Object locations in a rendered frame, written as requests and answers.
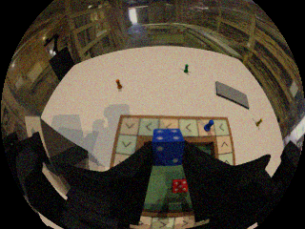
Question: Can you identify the blue pawn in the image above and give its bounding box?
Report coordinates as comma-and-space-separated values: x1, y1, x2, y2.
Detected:
203, 119, 214, 133

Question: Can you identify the red die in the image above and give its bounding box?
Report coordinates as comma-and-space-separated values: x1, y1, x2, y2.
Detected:
172, 179, 188, 194

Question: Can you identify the blue die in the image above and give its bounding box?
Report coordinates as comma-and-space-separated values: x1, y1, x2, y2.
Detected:
152, 129, 186, 165

